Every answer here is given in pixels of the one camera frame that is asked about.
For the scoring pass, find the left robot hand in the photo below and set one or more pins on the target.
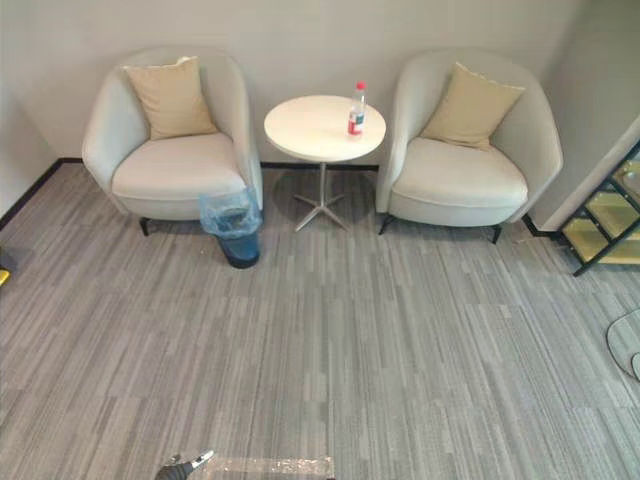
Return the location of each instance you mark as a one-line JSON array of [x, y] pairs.
[[179, 469]]

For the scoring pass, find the small dark round bin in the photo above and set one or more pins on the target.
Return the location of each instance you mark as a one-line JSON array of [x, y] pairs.
[[242, 250]]

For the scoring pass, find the blue plastic bin liner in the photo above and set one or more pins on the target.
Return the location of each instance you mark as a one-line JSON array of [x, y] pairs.
[[227, 212]]

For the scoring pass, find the light grey tub armchair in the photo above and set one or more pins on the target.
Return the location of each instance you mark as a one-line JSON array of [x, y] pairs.
[[460, 175], [170, 170]]

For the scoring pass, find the beige square cushion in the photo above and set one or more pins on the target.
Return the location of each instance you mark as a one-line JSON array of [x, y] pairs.
[[172, 100], [470, 110]]

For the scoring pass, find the clear plastic bottle red label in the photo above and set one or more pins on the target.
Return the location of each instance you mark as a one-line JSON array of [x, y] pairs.
[[357, 112]]

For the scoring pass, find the grey rounded floor mat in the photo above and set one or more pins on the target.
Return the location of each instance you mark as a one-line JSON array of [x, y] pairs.
[[626, 345]]

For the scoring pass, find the yellow object at wall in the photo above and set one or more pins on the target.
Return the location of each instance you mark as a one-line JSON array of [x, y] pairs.
[[4, 278]]

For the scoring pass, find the round white pedestal table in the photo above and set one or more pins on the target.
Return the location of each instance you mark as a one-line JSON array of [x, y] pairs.
[[320, 125]]

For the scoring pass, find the black frame yellow shelf unit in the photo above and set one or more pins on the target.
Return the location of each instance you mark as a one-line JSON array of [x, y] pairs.
[[607, 215]]

